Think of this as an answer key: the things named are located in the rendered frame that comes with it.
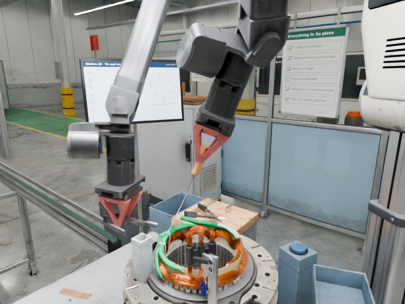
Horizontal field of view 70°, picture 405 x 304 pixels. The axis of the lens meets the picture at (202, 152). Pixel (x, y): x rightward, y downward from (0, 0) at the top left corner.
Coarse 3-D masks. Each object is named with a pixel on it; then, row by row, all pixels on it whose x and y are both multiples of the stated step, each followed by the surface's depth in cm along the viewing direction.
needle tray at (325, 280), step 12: (312, 276) 66; (324, 276) 67; (336, 276) 66; (348, 276) 65; (360, 276) 64; (312, 288) 64; (324, 288) 65; (336, 288) 65; (348, 288) 65; (360, 288) 65; (312, 300) 62; (324, 300) 62; (336, 300) 62; (348, 300) 62; (360, 300) 62; (372, 300) 56
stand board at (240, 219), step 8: (208, 200) 101; (192, 208) 95; (208, 208) 95; (216, 208) 95; (224, 208) 95; (232, 208) 95; (240, 208) 95; (224, 216) 90; (232, 216) 90; (240, 216) 90; (248, 216) 90; (256, 216) 91; (176, 224) 88; (232, 224) 85; (240, 224) 85; (248, 224) 87; (240, 232) 83
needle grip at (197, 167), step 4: (204, 148) 54; (208, 148) 54; (204, 152) 54; (196, 164) 55; (200, 164) 55; (192, 168) 56; (196, 168) 55; (200, 168) 55; (192, 172) 56; (196, 172) 56
